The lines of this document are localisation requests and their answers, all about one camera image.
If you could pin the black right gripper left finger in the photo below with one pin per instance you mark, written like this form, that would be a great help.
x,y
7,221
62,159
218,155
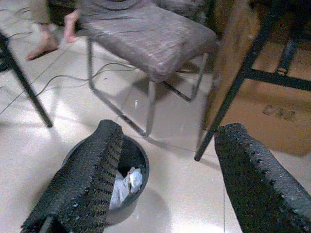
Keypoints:
x,y
80,174

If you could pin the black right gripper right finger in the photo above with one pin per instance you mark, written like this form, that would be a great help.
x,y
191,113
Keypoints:
x,y
257,189

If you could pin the white crumpled trash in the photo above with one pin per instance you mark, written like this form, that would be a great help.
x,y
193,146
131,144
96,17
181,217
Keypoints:
x,y
126,185

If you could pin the black round rubbish bin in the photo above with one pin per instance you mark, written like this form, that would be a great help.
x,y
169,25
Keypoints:
x,y
143,170

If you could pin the printed brown cardboard box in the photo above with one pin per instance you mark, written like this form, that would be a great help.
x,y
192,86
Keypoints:
x,y
272,126

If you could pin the black white-table leg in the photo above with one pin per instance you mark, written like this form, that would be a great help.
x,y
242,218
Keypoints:
x,y
31,94

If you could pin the person in khaki trousers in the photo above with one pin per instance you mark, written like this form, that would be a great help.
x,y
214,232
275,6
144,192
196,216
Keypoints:
x,y
46,41

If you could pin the brown woven fabric chair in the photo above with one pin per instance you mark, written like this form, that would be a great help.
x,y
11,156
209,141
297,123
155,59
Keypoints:
x,y
150,36

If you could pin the brown wooden board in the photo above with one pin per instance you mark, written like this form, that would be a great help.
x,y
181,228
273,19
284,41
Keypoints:
x,y
230,36

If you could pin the black metal frame leg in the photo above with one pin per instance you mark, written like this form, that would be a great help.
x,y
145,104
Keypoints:
x,y
233,97

